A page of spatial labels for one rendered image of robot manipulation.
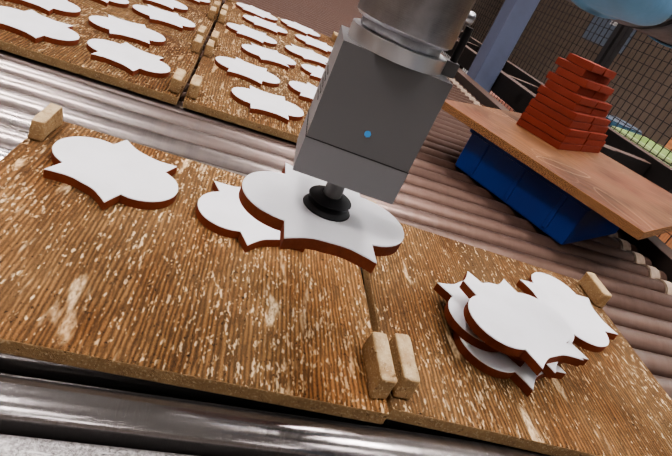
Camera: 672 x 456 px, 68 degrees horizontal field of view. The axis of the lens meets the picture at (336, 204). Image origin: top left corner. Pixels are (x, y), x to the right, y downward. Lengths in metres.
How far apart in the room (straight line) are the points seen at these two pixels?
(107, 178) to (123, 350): 0.23
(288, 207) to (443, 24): 0.18
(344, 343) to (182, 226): 0.22
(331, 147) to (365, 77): 0.06
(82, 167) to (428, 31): 0.41
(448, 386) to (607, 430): 0.19
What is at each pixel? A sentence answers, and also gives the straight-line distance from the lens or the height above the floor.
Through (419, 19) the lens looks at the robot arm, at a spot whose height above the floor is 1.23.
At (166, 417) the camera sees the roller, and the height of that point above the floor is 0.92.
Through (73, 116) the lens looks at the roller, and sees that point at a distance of 0.79.
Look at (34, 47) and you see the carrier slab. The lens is 0.95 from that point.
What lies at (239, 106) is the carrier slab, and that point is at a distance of 0.94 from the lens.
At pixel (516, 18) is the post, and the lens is 2.38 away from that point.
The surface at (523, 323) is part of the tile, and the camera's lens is 0.60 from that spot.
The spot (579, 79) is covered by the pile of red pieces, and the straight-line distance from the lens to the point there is 1.28.
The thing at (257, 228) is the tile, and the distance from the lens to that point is 0.58.
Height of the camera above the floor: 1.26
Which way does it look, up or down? 26 degrees down
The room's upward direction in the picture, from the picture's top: 24 degrees clockwise
